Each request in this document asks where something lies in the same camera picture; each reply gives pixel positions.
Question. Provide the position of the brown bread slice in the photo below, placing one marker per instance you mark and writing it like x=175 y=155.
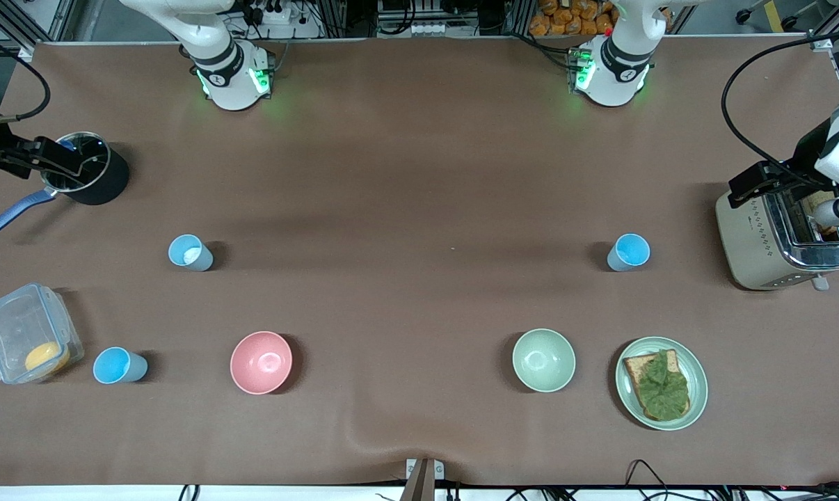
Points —
x=634 y=365

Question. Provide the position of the cream and chrome toaster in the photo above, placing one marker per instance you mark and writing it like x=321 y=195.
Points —
x=746 y=243

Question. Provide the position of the pink bowl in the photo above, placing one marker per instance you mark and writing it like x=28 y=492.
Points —
x=261 y=362

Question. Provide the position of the yellow round food piece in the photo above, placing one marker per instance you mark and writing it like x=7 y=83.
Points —
x=46 y=357

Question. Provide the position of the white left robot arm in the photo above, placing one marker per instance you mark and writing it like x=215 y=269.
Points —
x=611 y=87

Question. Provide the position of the glass lid with blue knob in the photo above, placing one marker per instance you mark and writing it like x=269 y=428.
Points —
x=91 y=170

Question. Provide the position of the pale green plate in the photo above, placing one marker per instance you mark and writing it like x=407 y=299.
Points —
x=698 y=379

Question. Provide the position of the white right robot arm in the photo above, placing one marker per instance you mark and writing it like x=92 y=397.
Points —
x=228 y=90

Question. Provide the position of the brown table mat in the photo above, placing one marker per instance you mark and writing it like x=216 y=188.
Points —
x=419 y=209

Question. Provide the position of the bag of orange buns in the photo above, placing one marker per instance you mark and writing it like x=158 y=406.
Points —
x=572 y=17

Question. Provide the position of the pale green bowl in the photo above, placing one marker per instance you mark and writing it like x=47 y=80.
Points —
x=543 y=360

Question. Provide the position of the clear plastic lidded container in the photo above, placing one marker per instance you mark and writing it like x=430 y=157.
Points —
x=16 y=327

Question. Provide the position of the small white power strip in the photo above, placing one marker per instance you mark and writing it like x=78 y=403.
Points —
x=428 y=30

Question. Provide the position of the toast slice in toaster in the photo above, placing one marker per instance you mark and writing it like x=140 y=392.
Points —
x=819 y=204

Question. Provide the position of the white power strip with plugs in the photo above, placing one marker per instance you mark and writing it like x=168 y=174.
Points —
x=273 y=15

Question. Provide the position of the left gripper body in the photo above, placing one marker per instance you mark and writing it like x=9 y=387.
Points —
x=799 y=161

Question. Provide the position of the green lettuce leaf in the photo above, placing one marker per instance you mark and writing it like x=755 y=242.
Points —
x=663 y=390

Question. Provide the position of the blue plastic cup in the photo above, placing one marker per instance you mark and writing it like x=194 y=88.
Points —
x=628 y=252
x=117 y=365
x=188 y=253

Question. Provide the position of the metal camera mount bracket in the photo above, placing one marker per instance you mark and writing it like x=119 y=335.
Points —
x=419 y=480

